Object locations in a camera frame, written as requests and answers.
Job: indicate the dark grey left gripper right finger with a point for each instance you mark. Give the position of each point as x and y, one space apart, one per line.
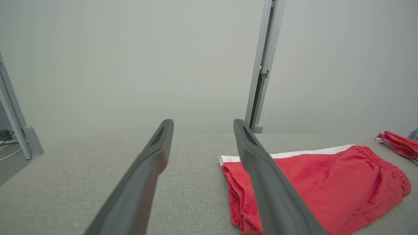
277 202

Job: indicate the red white jersey with number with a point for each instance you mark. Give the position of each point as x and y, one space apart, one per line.
398 145

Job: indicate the grey partition post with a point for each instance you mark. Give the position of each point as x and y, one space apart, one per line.
32 143
266 49

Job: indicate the red shorts with white stripe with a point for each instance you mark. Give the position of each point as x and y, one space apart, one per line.
333 189

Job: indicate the grey fabric padded surface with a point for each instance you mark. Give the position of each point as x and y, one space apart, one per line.
196 195

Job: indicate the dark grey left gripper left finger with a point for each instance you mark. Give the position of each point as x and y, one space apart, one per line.
137 195

